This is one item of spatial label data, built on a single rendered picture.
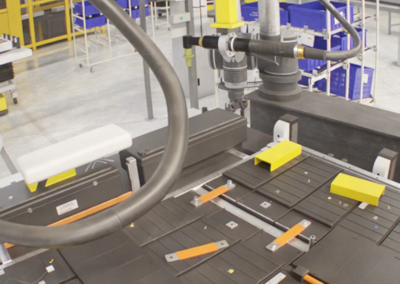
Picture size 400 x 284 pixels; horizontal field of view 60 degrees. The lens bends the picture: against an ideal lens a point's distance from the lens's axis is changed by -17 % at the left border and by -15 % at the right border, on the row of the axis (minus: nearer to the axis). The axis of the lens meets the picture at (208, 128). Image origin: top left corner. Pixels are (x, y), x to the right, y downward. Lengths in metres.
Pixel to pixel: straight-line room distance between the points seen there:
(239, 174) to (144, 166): 0.29
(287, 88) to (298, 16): 1.48
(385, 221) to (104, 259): 0.73
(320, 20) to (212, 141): 2.26
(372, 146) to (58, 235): 1.65
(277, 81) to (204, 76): 2.87
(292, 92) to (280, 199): 1.10
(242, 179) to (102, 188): 0.42
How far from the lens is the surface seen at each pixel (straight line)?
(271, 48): 1.22
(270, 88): 2.14
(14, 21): 10.43
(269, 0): 1.85
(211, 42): 1.31
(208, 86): 4.98
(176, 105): 0.57
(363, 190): 1.13
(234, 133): 1.37
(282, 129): 1.60
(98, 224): 0.48
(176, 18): 3.67
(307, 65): 3.38
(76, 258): 0.97
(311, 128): 2.06
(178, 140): 0.54
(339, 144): 2.01
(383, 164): 1.38
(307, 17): 3.47
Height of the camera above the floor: 1.63
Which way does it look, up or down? 23 degrees down
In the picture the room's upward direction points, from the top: 3 degrees counter-clockwise
